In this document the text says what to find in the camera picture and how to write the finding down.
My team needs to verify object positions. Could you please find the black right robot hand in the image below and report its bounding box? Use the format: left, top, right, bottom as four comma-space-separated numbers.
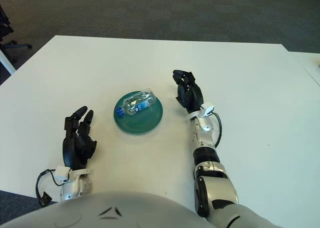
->
171, 69, 205, 113

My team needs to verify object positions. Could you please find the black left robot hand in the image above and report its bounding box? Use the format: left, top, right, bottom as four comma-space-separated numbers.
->
61, 106, 98, 171

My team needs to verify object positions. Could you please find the clear bottle with blue cap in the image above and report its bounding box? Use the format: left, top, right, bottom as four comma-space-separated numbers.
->
114, 88, 157, 119

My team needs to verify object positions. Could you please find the green round plate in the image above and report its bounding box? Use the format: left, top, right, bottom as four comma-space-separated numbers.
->
114, 90, 164, 136

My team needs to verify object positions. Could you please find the white right wrist connector box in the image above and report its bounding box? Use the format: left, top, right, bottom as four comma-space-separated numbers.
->
201, 101, 215, 116

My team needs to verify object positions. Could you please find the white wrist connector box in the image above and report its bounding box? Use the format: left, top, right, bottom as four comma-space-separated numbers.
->
201, 101, 215, 116
54, 165, 71, 181

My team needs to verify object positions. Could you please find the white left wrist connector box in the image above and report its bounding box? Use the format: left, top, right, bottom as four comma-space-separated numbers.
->
54, 165, 71, 181

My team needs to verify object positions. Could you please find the silver robot torso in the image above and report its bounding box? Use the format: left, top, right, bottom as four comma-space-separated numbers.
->
0, 190, 216, 228

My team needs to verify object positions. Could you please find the white desk with square leg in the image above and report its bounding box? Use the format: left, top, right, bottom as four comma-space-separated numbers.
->
0, 49, 16, 76

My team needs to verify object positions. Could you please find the black office chair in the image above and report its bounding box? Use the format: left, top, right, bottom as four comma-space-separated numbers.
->
0, 5, 33, 63

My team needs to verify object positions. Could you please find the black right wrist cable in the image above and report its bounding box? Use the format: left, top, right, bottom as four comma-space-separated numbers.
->
211, 112, 223, 147

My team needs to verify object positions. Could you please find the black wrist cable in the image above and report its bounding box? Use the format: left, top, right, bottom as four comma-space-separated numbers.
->
211, 112, 223, 147
35, 169, 60, 207

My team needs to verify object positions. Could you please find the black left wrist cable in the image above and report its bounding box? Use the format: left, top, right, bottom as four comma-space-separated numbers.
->
35, 169, 60, 207

